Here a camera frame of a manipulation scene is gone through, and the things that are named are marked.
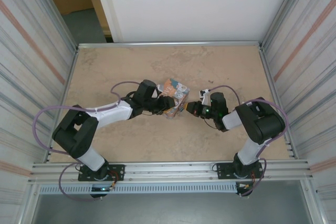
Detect teal orange bear print box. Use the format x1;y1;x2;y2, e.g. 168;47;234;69
156;78;190;121

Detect corrugated metal side panel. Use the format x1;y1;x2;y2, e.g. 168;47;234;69
259;0;336;224
0;0;79;224

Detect aluminium table edge rail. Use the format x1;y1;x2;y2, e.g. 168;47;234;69
77;41;261;50

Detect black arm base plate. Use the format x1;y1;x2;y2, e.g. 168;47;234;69
216;162;264;180
78;164;125;182

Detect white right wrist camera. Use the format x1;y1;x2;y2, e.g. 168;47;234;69
198;88;212;105

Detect grey slotted cable duct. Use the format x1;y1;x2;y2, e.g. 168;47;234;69
38;183;239;195

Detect purple cable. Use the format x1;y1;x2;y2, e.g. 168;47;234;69
240;157;269;198
209;84;290;156
58;163;92;202
34;80;143;157

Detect aluminium mounting rail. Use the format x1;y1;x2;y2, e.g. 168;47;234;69
29;158;314;184

